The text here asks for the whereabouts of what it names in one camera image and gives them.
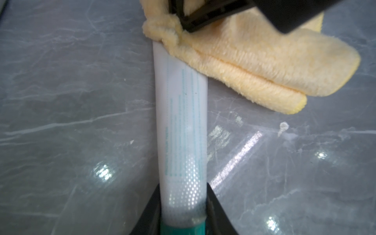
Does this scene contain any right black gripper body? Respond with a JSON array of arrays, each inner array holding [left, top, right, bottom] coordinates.
[[254, 0, 341, 34]]

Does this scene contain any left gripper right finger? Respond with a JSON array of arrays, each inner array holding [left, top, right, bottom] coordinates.
[[205, 183, 239, 235]]

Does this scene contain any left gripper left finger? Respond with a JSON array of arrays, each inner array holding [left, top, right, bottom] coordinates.
[[129, 184, 161, 235]]

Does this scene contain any green cap toothpaste tube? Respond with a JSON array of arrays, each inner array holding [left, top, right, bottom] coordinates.
[[153, 42, 208, 235]]

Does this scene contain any yellow microfibre cloth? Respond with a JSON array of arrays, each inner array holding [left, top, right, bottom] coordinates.
[[141, 1, 361, 115]]

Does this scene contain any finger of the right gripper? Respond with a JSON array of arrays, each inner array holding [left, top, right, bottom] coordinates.
[[168, 0, 256, 33]]

